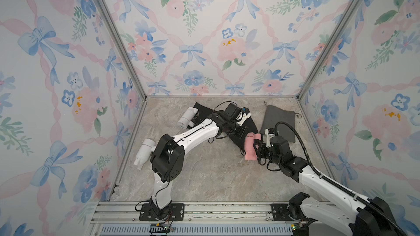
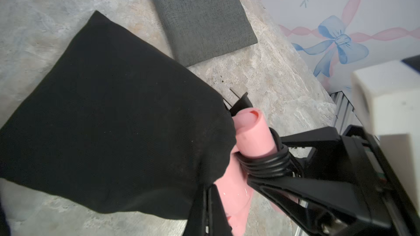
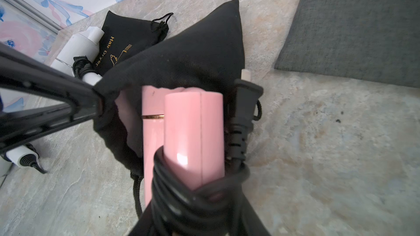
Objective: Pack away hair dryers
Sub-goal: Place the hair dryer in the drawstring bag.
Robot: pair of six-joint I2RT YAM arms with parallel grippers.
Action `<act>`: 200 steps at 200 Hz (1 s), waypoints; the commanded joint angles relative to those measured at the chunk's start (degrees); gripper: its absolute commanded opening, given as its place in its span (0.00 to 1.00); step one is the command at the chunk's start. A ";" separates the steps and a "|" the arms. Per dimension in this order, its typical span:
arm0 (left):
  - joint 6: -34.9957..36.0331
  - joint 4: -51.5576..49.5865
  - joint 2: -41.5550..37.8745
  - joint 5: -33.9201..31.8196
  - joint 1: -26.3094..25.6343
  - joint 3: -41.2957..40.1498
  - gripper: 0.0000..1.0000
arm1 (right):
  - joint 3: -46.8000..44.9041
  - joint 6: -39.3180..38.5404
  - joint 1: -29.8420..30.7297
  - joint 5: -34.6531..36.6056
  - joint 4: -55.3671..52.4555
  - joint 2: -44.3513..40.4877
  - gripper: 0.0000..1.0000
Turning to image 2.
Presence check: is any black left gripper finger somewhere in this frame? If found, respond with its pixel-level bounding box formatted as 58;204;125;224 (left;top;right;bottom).
183;184;232;236

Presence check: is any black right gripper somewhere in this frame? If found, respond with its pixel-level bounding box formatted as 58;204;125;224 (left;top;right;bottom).
248;125;420;236

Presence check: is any black hair dryer power cord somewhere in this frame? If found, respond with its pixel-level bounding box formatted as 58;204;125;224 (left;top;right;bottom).
222;86;304;179

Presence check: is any pink folding hair dryer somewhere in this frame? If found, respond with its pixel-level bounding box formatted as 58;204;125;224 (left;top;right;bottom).
215;108;303;236

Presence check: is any plain black drawstring pouch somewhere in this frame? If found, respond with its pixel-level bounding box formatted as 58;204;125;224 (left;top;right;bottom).
1;12;236;220

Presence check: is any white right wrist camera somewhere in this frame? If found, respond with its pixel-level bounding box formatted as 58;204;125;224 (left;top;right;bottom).
351;61;420;210

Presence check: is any grey fabric drawstring pouch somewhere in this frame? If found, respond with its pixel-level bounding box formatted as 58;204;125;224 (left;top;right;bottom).
152;0;258;67

